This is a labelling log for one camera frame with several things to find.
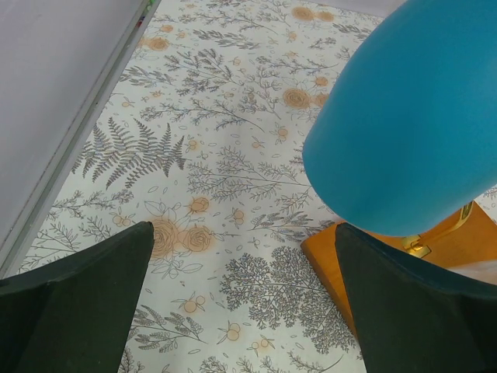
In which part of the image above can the floral table mat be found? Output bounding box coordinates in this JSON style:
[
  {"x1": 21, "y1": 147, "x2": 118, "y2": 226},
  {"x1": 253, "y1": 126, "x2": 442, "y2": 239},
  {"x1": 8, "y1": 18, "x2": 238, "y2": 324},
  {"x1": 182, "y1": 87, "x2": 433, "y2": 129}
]
[{"x1": 17, "y1": 0, "x2": 497, "y2": 373}]

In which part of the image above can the blue wine glass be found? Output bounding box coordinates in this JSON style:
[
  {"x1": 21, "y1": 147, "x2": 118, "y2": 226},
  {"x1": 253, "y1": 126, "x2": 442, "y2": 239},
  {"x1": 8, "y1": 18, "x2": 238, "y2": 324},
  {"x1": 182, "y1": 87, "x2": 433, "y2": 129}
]
[{"x1": 303, "y1": 0, "x2": 496, "y2": 236}]

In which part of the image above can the gold wire glass rack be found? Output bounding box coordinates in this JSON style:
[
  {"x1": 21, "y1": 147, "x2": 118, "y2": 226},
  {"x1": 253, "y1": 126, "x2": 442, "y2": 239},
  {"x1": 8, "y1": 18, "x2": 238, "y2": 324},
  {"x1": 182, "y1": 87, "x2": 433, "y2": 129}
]
[{"x1": 301, "y1": 203, "x2": 496, "y2": 337}]

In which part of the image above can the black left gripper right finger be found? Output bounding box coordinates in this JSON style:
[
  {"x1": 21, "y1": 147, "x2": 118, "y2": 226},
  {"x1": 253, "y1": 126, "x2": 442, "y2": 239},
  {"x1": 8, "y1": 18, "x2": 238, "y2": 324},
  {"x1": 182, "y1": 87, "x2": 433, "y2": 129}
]
[{"x1": 335, "y1": 223, "x2": 496, "y2": 372}]

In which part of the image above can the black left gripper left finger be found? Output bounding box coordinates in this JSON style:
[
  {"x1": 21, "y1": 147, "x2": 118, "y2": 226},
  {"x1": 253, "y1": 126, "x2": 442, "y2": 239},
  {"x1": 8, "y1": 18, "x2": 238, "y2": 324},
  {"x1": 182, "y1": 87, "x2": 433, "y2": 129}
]
[{"x1": 1, "y1": 221, "x2": 154, "y2": 373}]

